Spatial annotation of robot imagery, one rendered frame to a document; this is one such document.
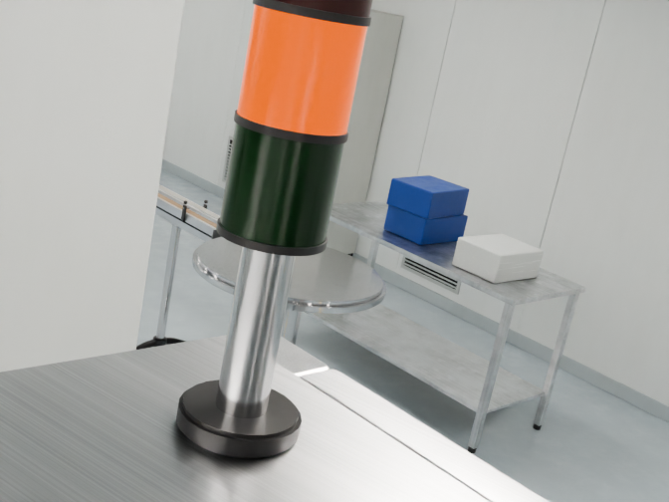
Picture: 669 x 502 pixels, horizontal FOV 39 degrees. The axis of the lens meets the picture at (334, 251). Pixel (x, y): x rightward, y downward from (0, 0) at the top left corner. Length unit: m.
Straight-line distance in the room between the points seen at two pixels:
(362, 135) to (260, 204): 7.06
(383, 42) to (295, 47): 7.00
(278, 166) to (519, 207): 6.40
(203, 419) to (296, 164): 0.13
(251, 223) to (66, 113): 1.60
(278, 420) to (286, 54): 0.17
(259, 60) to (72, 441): 0.19
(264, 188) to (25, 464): 0.15
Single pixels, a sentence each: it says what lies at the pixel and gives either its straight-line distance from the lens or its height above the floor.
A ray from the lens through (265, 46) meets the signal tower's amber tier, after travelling 0.39.
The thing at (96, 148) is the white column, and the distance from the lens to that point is 2.04.
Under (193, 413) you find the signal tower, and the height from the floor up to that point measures 2.11.
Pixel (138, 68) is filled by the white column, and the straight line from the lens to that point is 2.05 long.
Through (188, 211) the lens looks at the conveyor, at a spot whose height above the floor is 0.93.
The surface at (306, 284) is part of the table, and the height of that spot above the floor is 0.93.
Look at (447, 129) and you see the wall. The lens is 7.17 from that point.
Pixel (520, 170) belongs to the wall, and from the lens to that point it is 6.77.
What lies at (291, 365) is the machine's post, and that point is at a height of 2.10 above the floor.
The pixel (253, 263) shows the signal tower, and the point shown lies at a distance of 0.42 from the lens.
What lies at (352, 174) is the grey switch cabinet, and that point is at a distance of 7.50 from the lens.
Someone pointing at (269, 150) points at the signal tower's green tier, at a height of 2.24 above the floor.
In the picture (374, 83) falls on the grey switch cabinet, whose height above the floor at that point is 1.52.
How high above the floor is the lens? 2.32
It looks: 17 degrees down
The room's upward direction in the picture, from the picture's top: 11 degrees clockwise
